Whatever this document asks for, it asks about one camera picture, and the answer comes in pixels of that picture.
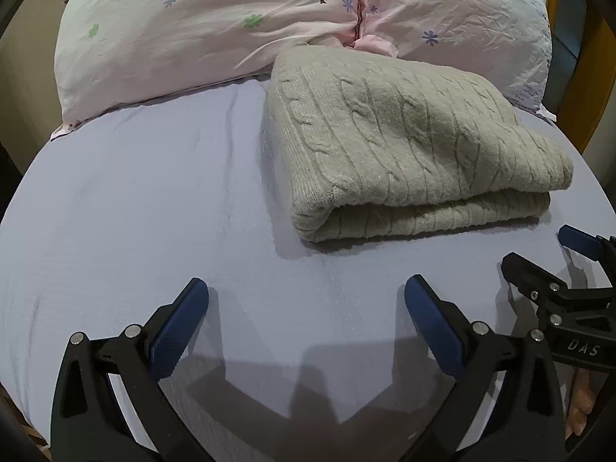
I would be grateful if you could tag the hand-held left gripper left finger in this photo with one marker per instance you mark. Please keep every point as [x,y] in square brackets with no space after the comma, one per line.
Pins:
[179,320]

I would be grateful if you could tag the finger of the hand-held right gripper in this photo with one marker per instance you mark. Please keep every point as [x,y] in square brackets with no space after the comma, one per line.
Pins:
[577,239]
[529,276]

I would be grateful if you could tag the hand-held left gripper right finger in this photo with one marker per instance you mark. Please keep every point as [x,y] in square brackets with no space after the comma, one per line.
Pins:
[433,320]

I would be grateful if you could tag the person's right hand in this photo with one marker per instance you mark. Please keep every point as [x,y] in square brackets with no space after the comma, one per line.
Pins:
[580,404]

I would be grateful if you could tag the lavender bed sheet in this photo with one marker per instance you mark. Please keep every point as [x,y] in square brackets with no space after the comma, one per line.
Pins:
[159,221]

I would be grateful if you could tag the pink floral pillow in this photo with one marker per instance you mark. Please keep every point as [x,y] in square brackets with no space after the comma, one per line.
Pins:
[202,33]
[462,24]

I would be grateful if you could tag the wooden bed frame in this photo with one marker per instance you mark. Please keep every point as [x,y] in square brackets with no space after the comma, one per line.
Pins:
[584,57]

